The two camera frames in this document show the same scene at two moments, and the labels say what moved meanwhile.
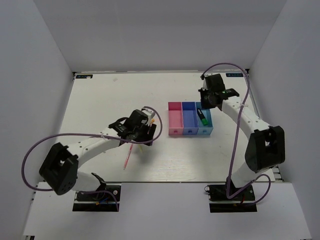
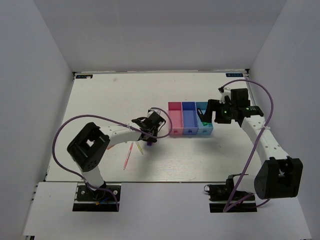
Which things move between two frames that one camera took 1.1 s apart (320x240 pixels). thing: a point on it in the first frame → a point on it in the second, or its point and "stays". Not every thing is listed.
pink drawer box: (175, 118) stays
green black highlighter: (204, 120) stays
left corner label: (84, 76) stays
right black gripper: (204, 104) → (212, 105)
